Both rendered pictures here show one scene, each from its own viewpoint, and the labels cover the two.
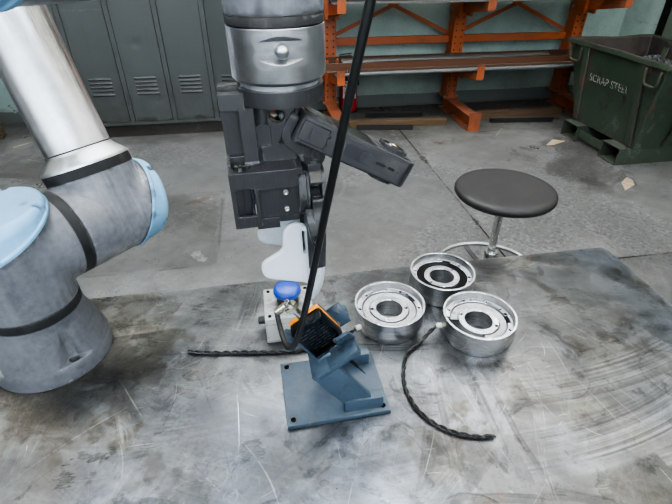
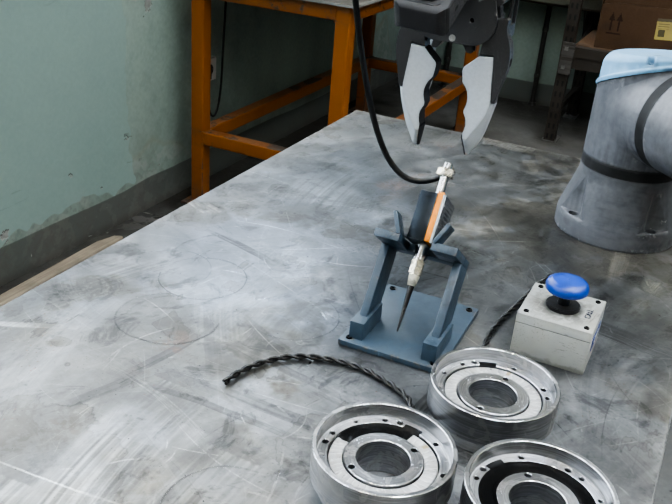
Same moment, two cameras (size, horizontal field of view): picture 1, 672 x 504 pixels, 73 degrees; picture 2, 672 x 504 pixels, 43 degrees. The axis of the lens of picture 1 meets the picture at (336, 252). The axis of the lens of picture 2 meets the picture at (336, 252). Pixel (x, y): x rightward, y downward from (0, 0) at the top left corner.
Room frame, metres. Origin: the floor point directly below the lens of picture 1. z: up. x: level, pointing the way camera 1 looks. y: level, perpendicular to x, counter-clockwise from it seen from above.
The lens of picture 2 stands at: (0.72, -0.64, 1.23)
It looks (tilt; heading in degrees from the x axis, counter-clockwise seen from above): 26 degrees down; 123
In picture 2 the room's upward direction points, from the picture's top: 5 degrees clockwise
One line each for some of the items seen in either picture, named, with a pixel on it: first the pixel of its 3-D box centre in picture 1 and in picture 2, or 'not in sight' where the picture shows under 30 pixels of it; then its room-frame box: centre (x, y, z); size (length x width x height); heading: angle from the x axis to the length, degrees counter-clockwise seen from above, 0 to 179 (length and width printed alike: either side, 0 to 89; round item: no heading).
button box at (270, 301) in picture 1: (285, 312); (560, 322); (0.52, 0.08, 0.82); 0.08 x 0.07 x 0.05; 99
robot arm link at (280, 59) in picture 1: (277, 55); not in sight; (0.38, 0.05, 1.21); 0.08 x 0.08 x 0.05
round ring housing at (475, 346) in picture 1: (477, 324); (382, 467); (0.50, -0.21, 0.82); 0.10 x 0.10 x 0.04
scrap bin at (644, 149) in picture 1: (641, 99); not in sight; (3.35, -2.21, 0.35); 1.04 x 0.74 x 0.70; 9
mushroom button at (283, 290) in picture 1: (287, 299); (563, 302); (0.52, 0.07, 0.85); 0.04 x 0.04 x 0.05
